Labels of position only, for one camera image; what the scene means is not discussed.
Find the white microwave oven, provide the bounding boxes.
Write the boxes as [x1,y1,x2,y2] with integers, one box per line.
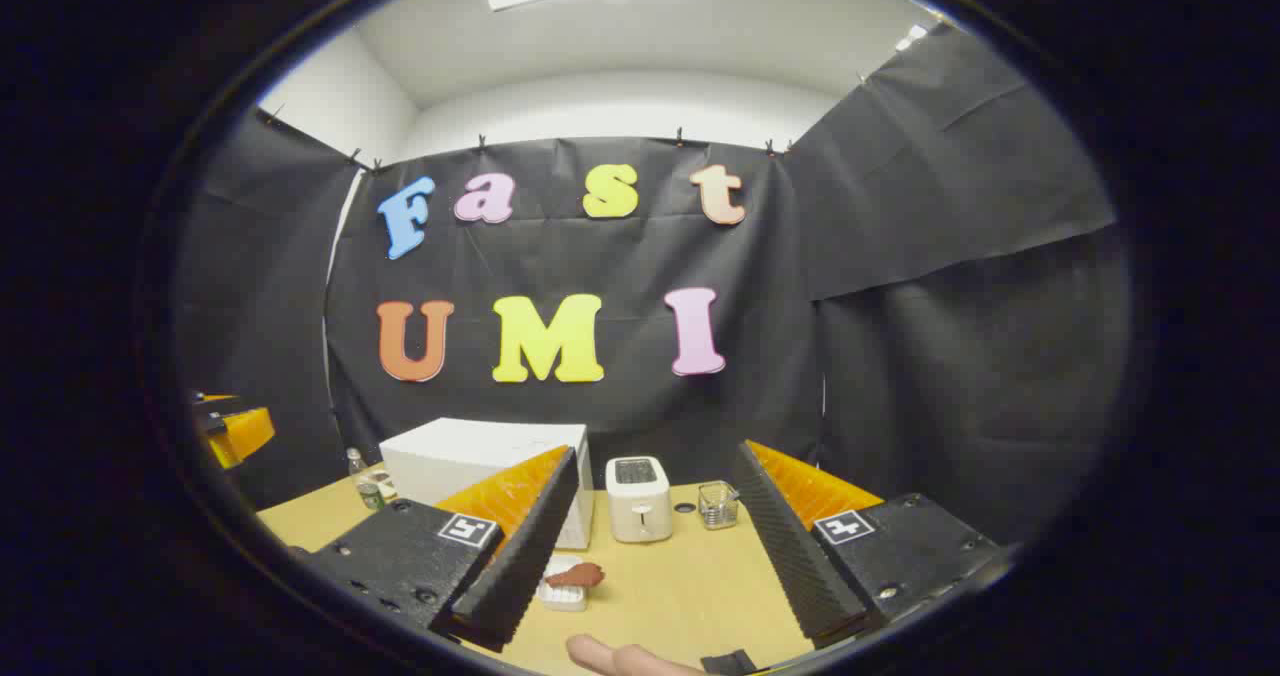
[380,417,596,550]

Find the black backdrop cloth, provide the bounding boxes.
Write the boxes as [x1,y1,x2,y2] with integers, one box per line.
[178,24,1131,547]

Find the white rectangular dish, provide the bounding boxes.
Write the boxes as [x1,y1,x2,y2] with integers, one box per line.
[537,554,591,613]

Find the white toaster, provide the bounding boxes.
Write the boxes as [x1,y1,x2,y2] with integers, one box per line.
[605,455,674,544]

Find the clear plastic water bottle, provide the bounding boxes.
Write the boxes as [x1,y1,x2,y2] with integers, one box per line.
[346,447,387,513]

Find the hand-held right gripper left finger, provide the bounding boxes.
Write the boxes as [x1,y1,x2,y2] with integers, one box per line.
[303,444,582,654]

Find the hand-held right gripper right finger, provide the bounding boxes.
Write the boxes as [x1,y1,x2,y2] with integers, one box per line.
[730,440,1009,650]

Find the small wire basket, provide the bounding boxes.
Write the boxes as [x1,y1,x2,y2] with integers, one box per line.
[697,480,741,530]

